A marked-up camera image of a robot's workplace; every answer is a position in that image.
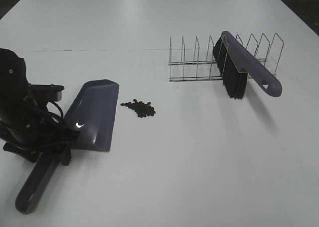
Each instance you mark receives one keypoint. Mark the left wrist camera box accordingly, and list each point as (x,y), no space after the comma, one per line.
(47,92)

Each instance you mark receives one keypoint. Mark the purple plastic dustpan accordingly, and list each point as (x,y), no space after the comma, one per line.
(92,113)

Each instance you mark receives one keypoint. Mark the purple hand brush black bristles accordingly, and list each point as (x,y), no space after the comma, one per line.
(235,64)

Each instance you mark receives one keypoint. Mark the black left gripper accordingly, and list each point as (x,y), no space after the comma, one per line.
(30,127)

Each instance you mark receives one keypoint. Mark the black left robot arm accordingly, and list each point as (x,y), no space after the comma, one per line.
(13,71)

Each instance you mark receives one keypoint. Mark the pile of coffee beans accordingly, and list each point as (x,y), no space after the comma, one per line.
(141,108)

